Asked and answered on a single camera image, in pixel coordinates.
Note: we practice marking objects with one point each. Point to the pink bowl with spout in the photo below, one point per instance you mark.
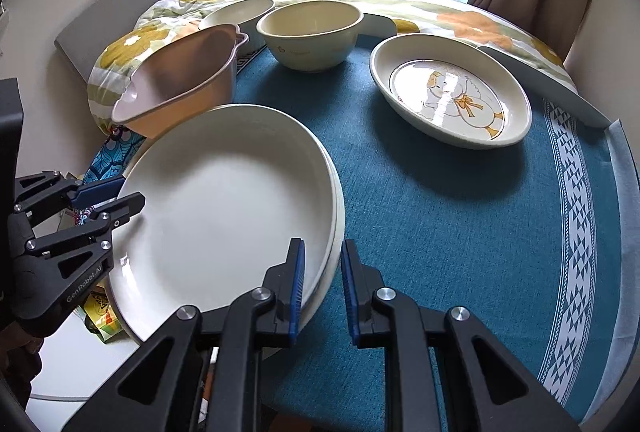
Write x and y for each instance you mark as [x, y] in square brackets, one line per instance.
[200, 76]

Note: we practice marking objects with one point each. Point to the teal patterned tablecloth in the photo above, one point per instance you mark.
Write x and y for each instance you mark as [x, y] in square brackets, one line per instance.
[450, 237]

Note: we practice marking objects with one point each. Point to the white round bowl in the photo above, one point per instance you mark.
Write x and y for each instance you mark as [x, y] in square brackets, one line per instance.
[235, 11]

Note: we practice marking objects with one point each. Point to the white round plate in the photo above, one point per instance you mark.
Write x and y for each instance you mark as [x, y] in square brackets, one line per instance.
[340, 217]
[215, 212]

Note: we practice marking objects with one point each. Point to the yellow packet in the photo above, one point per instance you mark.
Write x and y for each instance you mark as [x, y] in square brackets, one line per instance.
[102, 317]

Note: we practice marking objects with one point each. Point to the grey headboard cushion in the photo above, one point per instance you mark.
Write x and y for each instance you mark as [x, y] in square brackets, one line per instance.
[125, 1]

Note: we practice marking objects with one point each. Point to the cream round bowl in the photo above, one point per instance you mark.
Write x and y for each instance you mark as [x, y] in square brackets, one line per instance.
[310, 49]

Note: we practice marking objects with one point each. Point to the oval duck print plate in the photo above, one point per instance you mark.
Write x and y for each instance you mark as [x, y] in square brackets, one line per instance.
[450, 91]

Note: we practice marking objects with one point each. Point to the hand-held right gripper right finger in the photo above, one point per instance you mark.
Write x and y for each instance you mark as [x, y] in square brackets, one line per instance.
[350, 292]

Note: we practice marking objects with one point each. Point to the floral blanket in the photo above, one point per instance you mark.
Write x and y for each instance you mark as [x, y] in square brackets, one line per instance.
[450, 6]

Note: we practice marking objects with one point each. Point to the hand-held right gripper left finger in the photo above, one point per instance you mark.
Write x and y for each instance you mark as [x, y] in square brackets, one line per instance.
[297, 292]

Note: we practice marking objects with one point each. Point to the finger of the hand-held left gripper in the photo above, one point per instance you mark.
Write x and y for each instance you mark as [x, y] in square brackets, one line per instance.
[127, 204]
[97, 192]

